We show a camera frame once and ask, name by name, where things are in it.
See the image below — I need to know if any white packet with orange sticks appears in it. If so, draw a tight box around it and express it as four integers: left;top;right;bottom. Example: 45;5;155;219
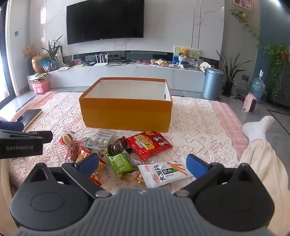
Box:
138;158;196;188

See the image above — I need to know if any pink storage box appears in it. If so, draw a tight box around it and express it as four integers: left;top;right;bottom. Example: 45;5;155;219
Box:
29;79;50;94

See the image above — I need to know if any blue water bottle with pump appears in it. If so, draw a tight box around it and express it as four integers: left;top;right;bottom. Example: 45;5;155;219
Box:
249;70;266;98

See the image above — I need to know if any clear packet brown cream cake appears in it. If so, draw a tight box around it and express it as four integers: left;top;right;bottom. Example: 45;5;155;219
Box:
59;133;75;146

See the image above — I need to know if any clear packet of white balls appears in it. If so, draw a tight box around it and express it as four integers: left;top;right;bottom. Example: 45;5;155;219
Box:
87;130;116;150

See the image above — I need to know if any wall picture frame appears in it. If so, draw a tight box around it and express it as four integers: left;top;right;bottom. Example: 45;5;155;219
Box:
233;0;254;13

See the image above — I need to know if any black notebook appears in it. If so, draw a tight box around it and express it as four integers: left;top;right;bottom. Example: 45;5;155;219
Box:
14;109;43;132

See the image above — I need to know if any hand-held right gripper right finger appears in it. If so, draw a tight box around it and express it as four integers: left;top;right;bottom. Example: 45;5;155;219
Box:
173;154;263;197

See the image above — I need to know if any grey metal trash can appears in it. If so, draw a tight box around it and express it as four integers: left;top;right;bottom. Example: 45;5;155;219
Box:
202;68;225;101

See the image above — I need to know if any clear packet of nuts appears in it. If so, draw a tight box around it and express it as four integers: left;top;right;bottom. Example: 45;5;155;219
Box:
130;169;146;187

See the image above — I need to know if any black television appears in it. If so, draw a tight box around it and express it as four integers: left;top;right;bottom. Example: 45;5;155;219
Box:
66;0;145;45

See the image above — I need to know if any dark grey sideboard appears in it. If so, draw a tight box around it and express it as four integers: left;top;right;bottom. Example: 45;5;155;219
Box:
272;61;290;107

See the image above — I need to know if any orange cardboard box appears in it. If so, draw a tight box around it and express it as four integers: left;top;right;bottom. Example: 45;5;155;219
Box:
79;77;173;132

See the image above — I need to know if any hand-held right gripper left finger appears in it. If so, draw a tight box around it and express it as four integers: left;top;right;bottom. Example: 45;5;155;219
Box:
28;152;112;198

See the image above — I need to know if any hanging vine plant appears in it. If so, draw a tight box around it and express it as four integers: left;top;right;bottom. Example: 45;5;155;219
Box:
230;8;260;47

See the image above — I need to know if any green framed picture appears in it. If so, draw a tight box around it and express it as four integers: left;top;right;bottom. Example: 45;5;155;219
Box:
173;46;201;65

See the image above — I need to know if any yellow snack bags pile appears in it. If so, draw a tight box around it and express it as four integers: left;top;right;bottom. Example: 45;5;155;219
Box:
151;58;168;67

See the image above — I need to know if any dark chocolate cake packet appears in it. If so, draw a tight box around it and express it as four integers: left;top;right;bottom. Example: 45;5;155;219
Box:
107;136;129;155

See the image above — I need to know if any green snack packet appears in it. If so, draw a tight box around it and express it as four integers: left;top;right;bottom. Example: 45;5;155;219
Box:
108;152;136;176

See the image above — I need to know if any gold vase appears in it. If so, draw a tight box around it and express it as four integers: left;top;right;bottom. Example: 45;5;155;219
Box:
31;54;47;73

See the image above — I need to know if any glass sliding door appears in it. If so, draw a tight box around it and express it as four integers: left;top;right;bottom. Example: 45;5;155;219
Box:
0;0;18;109

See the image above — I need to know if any pink space heater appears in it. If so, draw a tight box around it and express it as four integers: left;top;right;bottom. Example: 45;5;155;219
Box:
242;93;257;113

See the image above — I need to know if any yellow papers stack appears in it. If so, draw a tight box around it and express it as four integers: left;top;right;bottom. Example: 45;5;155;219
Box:
28;73;49;83

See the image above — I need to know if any red patterned snack packet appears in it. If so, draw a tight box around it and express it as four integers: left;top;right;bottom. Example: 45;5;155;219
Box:
77;148;107;187

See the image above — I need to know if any white marble television cabinet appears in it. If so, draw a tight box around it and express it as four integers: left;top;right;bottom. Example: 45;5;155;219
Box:
46;62;205;92

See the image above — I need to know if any dried flower bunch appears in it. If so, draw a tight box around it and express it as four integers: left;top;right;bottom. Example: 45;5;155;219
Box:
21;44;37;75

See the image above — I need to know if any person's right leg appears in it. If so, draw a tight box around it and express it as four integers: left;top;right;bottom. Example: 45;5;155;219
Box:
237;116;290;236

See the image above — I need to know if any green plant in glass vase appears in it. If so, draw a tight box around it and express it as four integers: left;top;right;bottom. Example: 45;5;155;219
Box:
41;35;64;71

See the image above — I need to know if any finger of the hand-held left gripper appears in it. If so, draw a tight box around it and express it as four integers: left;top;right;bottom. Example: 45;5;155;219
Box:
0;129;53;144
0;121;24;132

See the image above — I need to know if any long-leaf plant in black pot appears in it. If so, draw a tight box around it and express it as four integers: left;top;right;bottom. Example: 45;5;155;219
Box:
215;50;252;97

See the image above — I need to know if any leafy pothos plant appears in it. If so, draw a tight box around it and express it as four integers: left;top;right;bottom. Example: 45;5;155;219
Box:
263;43;290;96

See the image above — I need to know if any white router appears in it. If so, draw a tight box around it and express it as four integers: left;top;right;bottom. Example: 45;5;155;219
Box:
94;53;109;67

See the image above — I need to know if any red sausage packet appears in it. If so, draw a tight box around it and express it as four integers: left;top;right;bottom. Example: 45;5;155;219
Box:
66;144;83;162

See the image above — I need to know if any white lace cover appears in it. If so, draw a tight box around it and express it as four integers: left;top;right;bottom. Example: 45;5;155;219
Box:
8;92;241;193

